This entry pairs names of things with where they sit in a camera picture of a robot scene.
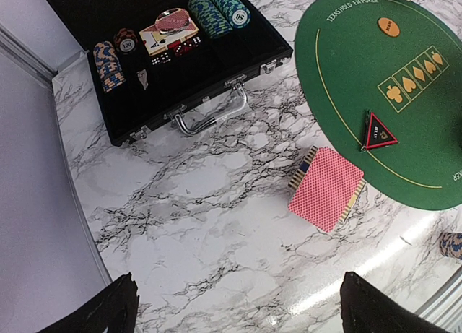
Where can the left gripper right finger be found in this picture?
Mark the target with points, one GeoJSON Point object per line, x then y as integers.
{"type": "Point", "coordinates": [365, 309]}

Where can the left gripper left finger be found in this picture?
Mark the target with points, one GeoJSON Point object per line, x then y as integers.
{"type": "Point", "coordinates": [113, 309]}

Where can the blue ten chip stack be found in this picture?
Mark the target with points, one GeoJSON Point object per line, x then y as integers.
{"type": "Point", "coordinates": [450, 245]}

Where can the triangular all-in button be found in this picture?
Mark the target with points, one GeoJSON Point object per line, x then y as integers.
{"type": "Point", "coordinates": [376, 134]}

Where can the orange big blind button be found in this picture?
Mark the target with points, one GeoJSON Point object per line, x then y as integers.
{"type": "Point", "coordinates": [389, 27]}

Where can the red-backed playing card deck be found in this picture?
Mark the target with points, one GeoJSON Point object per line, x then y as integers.
{"type": "Point", "coordinates": [326, 186]}

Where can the round green poker mat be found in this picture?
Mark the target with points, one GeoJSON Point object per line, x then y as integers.
{"type": "Point", "coordinates": [346, 66]}

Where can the blue-tan chip row in case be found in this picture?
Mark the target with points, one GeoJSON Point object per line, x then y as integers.
{"type": "Point", "coordinates": [108, 66]}

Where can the black poker chip case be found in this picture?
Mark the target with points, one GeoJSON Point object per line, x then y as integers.
{"type": "Point", "coordinates": [153, 94]}

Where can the dice in case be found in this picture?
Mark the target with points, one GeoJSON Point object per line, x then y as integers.
{"type": "Point", "coordinates": [176, 50]}

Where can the orange-black chip row in case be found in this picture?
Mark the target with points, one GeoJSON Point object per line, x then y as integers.
{"type": "Point", "coordinates": [125, 41]}

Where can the card deck in case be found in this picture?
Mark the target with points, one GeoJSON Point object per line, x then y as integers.
{"type": "Point", "coordinates": [171, 27]}

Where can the green chip row in case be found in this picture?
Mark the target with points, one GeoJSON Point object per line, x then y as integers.
{"type": "Point", "coordinates": [210, 18]}

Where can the teal chip row in case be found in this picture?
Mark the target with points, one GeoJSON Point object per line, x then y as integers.
{"type": "Point", "coordinates": [234, 11]}

